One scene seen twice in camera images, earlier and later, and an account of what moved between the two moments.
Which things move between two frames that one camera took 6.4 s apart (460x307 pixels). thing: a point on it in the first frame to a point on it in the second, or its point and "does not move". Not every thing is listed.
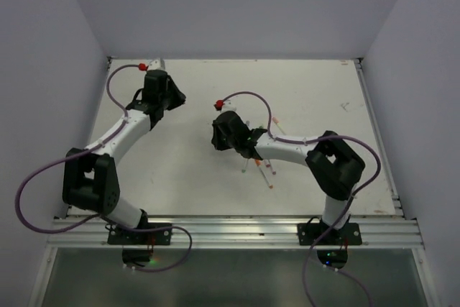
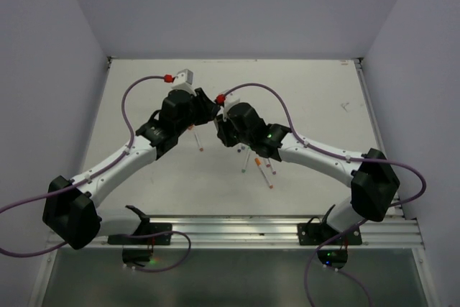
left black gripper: [180, 98] to [208, 109]
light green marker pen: [246, 162] does not move
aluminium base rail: [239, 232] does not move
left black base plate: [144, 234] does not move
